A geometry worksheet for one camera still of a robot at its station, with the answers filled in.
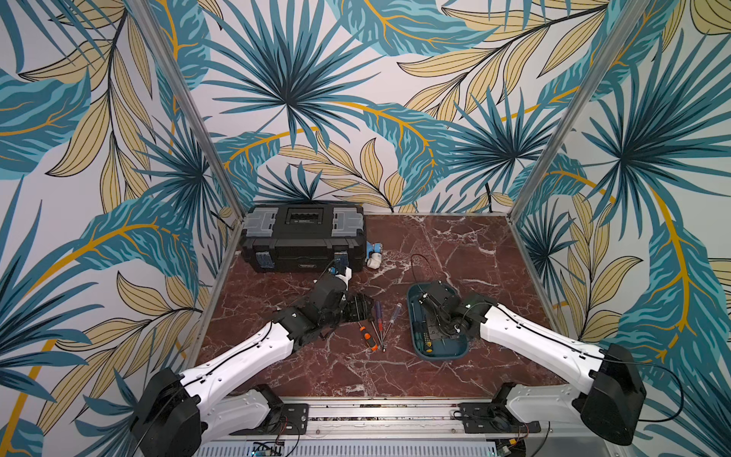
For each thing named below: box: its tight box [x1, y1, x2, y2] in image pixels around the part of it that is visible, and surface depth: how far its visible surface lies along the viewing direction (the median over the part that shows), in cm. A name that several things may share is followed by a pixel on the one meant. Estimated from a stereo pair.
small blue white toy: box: [365, 239, 384, 270], surface depth 106 cm
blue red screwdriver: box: [375, 299, 384, 348], surface depth 92 cm
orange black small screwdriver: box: [356, 320, 379, 352], surface depth 87 cm
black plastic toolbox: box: [239, 203, 367, 274], surface depth 94 cm
